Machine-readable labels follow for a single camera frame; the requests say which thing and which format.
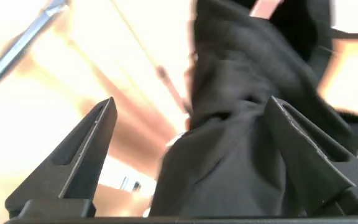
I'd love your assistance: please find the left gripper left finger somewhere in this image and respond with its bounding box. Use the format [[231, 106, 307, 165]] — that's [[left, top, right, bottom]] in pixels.
[[4, 96, 119, 219]]

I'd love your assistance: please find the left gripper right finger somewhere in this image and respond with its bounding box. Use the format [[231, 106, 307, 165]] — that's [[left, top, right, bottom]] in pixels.
[[263, 95, 358, 218]]

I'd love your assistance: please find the black garment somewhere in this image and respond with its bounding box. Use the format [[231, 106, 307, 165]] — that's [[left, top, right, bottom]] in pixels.
[[149, 0, 358, 218]]

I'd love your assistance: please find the black clothes rack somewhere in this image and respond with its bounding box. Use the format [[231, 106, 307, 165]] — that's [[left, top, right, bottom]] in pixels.
[[0, 0, 70, 104]]

